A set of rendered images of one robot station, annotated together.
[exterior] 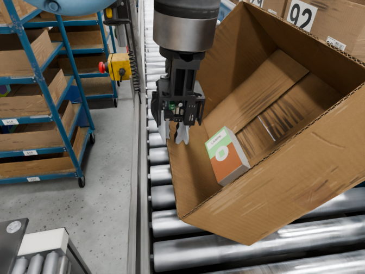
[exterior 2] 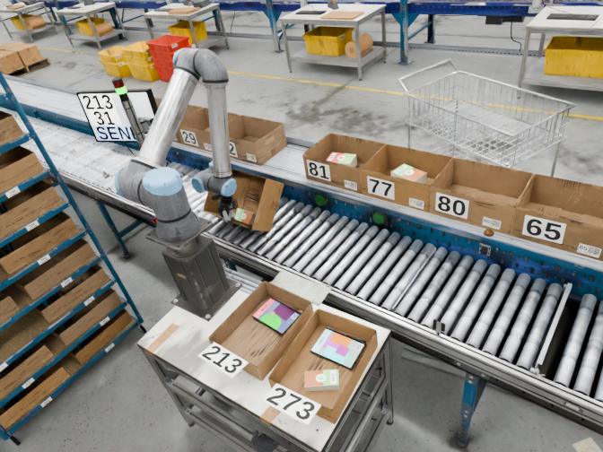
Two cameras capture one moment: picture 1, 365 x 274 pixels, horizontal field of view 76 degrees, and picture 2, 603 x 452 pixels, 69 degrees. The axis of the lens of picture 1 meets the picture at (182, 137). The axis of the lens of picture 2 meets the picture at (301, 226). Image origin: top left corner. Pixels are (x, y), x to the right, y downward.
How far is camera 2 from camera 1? 211 cm
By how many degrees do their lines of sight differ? 30
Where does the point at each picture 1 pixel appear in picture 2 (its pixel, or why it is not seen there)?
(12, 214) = (114, 382)
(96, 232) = not seen: hidden behind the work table
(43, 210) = (134, 362)
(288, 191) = (267, 207)
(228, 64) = not seen: hidden behind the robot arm
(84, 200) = not seen: hidden behind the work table
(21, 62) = (87, 251)
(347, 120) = (267, 186)
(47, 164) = (113, 329)
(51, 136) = (113, 299)
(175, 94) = (230, 202)
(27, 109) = (94, 284)
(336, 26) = (247, 149)
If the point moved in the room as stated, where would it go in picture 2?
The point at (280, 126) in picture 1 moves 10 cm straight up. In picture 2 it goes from (255, 196) to (251, 182)
